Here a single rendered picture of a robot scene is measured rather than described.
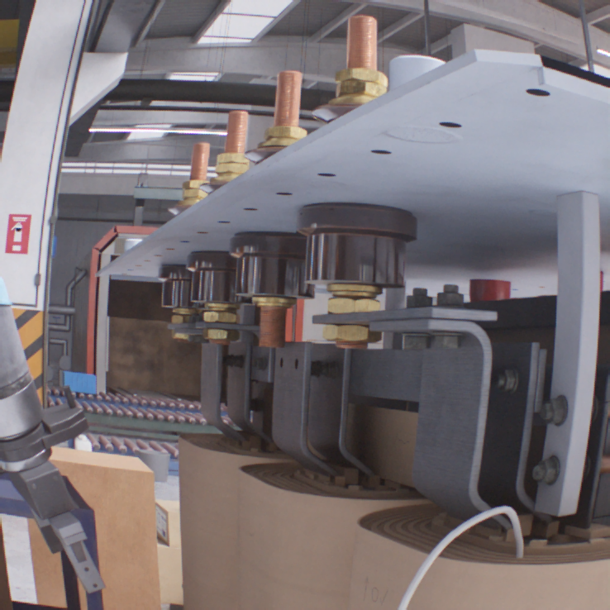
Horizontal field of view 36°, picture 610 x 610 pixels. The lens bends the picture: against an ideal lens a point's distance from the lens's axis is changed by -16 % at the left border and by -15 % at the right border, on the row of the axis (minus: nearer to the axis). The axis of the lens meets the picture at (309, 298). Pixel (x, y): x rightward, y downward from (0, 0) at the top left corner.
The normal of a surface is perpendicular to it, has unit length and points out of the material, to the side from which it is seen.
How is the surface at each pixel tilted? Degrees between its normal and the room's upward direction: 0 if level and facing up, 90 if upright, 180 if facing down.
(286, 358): 90
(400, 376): 90
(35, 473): 24
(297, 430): 90
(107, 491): 90
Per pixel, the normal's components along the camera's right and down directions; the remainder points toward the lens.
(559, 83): 0.29, -0.04
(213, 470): -0.66, -0.07
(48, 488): 0.53, 0.10
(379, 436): -0.95, -0.07
